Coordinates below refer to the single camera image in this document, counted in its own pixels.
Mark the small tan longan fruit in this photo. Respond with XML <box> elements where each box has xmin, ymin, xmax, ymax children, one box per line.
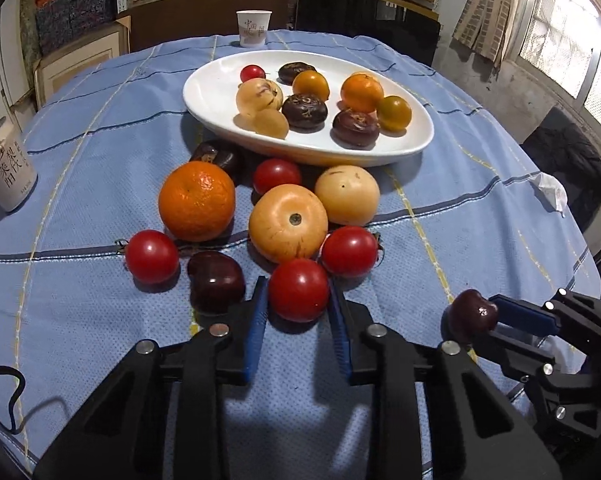
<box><xmin>253</xmin><ymin>108</ymin><xmax>290</xmax><ymax>139</ymax></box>

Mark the white beverage can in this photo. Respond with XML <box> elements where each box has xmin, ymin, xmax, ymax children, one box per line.
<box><xmin>0</xmin><ymin>116</ymin><xmax>38</xmax><ymax>212</ymax></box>

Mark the dark purple plum front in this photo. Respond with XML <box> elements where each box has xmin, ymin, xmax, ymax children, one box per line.
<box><xmin>447</xmin><ymin>289</ymin><xmax>498</xmax><ymax>344</ymax></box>

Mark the pale yellow striped melon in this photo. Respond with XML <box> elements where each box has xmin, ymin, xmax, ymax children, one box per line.
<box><xmin>235</xmin><ymin>78</ymin><xmax>283</xmax><ymax>118</ymax></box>

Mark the large orange mandarin on plate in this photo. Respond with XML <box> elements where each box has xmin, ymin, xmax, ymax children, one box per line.
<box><xmin>341</xmin><ymin>73</ymin><xmax>384</xmax><ymax>114</ymax></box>

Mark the dark chestnut beside plate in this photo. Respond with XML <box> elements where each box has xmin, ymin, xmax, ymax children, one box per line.
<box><xmin>190</xmin><ymin>139</ymin><xmax>244</xmax><ymax>183</ymax></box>

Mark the black cable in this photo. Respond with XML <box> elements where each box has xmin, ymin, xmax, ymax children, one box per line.
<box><xmin>0</xmin><ymin>365</ymin><xmax>28</xmax><ymax>436</ymax></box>

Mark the white oval plate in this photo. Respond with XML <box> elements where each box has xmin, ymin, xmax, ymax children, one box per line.
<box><xmin>182</xmin><ymin>51</ymin><xmax>434</xmax><ymax>167</ymax></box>

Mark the dark purple plum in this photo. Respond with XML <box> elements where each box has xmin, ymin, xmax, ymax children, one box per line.
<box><xmin>447</xmin><ymin>289</ymin><xmax>498</xmax><ymax>344</ymax></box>
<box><xmin>186</xmin><ymin>250</ymin><xmax>246</xmax><ymax>315</ymax></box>

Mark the orange mandarin on table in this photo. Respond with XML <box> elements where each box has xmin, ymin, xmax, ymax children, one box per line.
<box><xmin>158</xmin><ymin>160</ymin><xmax>235</xmax><ymax>243</ymax></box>

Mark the black chair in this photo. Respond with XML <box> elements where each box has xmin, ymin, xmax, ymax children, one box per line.
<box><xmin>295</xmin><ymin>0</ymin><xmax>441</xmax><ymax>66</ymax></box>

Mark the small red cherry tomato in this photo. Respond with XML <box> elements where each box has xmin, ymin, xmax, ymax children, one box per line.
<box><xmin>240</xmin><ymin>64</ymin><xmax>266</xmax><ymax>82</ymax></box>

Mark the blue checked tablecloth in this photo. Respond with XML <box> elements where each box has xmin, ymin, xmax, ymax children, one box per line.
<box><xmin>0</xmin><ymin>30</ymin><xmax>601</xmax><ymax>479</ymax></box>

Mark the dark wooden chair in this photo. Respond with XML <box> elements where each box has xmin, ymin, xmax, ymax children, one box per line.
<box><xmin>120</xmin><ymin>0</ymin><xmax>290</xmax><ymax>52</ymax></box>

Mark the crumpled white tissue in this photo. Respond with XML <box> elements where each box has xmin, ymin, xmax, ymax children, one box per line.
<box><xmin>532</xmin><ymin>172</ymin><xmax>569</xmax><ymax>216</ymax></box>

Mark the red tomato pile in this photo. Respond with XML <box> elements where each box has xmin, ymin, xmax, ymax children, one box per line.
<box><xmin>320</xmin><ymin>226</ymin><xmax>380</xmax><ymax>278</ymax></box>

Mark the large dark water chestnut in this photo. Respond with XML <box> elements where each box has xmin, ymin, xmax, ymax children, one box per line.
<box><xmin>281</xmin><ymin>94</ymin><xmax>328</xmax><ymax>130</ymax></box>

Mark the white paper cup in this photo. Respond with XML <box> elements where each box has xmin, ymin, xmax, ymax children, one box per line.
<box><xmin>236</xmin><ymin>10</ymin><xmax>272</xmax><ymax>48</ymax></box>

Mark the red tomato with stem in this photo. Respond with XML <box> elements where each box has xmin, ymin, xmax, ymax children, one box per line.
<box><xmin>268</xmin><ymin>258</ymin><xmax>330</xmax><ymax>324</ymax></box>

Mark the yellow-orange citrus on plate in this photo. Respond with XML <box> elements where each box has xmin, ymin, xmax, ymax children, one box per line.
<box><xmin>377</xmin><ymin>96</ymin><xmax>412</xmax><ymax>133</ymax></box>

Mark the dark chestnut pile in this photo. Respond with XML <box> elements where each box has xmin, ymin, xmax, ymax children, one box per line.
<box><xmin>278</xmin><ymin>62</ymin><xmax>316</xmax><ymax>86</ymax></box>

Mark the dark brown water chestnut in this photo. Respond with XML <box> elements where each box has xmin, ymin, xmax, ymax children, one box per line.
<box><xmin>332</xmin><ymin>110</ymin><xmax>380</xmax><ymax>148</ymax></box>

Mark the pale yellow round fruit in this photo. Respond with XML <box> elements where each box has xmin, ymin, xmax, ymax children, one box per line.
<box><xmin>315</xmin><ymin>165</ymin><xmax>381</xmax><ymax>226</ymax></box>

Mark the cardboard box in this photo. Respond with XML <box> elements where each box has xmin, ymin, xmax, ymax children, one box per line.
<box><xmin>34</xmin><ymin>16</ymin><xmax>131</xmax><ymax>108</ymax></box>

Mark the orange-yellow round fruit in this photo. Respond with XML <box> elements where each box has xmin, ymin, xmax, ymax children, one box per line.
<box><xmin>248</xmin><ymin>184</ymin><xmax>329</xmax><ymax>263</ymax></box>

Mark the small orange citrus fruit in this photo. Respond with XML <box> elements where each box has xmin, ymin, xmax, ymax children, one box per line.
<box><xmin>292</xmin><ymin>70</ymin><xmax>330</xmax><ymax>102</ymax></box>

